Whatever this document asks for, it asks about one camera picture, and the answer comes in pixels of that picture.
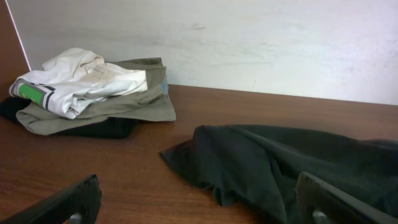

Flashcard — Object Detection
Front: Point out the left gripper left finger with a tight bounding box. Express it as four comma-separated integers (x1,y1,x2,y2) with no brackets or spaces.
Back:
1,174,101,224

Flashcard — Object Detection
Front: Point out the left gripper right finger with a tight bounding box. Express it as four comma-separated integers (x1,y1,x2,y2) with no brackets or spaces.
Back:
296,172,397,224

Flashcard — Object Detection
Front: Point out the dark green t-shirt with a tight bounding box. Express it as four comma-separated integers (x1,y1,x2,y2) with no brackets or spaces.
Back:
160,125,397,223

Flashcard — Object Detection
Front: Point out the black folded garment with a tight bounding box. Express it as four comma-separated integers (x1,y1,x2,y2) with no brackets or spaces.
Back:
1,97,139,139

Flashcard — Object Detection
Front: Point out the khaki folded garment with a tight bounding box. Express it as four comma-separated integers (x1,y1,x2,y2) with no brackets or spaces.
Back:
16,58,176,136

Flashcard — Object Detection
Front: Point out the white folded shirt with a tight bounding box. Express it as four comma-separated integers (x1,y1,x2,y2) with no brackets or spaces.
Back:
9,48,148,119

